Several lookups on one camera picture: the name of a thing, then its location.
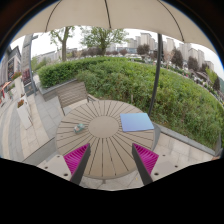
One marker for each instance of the transparent green computer mouse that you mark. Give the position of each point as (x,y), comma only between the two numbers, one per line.
(79,128)

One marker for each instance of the distant high-rise buildings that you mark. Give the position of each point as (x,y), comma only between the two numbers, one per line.
(186,51)

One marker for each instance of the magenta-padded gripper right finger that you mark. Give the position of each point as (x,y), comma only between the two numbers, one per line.
(146,157)

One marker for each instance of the brown slatted chair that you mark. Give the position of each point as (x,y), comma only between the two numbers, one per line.
(71,94)

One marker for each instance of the white planter box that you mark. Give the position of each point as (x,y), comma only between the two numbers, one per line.
(24,115)

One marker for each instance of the green hedge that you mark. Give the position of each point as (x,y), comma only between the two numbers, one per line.
(133,83)

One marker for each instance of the grey sign pillar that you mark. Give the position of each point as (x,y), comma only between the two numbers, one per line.
(26,60)

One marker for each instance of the blue rectangular mouse pad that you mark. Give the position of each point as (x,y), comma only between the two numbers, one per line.
(136,122)

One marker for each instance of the dense round-crowned tree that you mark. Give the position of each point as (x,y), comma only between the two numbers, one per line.
(103,36)

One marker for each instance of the beige patio umbrella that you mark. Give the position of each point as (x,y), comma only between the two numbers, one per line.
(110,15)

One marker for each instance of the thin-crowned tree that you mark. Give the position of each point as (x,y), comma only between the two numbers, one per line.
(64,43)

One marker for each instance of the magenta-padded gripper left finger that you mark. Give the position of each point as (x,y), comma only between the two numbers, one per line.
(77,158)

